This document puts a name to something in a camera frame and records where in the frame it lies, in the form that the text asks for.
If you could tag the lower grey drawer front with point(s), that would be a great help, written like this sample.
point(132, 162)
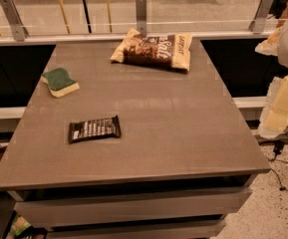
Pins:
point(182, 230)

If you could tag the upper grey drawer front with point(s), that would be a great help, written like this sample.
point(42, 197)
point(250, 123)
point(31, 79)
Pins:
point(133, 207)

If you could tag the grey drawer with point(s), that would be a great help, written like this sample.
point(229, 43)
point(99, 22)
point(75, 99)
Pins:
point(133, 207)
point(182, 230)

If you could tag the right metal rail bracket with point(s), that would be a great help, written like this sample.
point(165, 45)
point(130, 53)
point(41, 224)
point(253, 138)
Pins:
point(257, 25)

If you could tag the green snack package in bin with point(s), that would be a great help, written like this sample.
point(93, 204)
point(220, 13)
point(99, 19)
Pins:
point(19, 225)

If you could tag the metal rail bracket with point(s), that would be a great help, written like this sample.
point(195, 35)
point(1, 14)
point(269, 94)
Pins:
point(257, 25)
point(141, 16)
point(17, 27)

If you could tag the left metal rail bracket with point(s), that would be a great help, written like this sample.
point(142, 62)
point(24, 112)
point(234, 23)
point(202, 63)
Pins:
point(17, 27)

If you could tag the dark chocolate rxbar wrapper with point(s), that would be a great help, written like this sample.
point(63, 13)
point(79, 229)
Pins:
point(94, 129)

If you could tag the green and yellow sponge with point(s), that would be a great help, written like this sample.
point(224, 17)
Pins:
point(59, 82)

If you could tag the clear acrylic barrier panel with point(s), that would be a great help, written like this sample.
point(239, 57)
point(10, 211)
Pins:
point(51, 18)

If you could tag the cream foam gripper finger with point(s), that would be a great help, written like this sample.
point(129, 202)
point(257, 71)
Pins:
point(274, 117)
point(269, 46)

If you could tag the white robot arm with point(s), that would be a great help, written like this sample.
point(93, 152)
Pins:
point(283, 47)

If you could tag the brown and cream snack bag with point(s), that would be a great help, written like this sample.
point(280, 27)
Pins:
point(169, 51)

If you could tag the middle metal rail bracket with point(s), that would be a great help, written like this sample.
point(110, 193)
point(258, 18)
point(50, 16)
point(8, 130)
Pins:
point(141, 16)

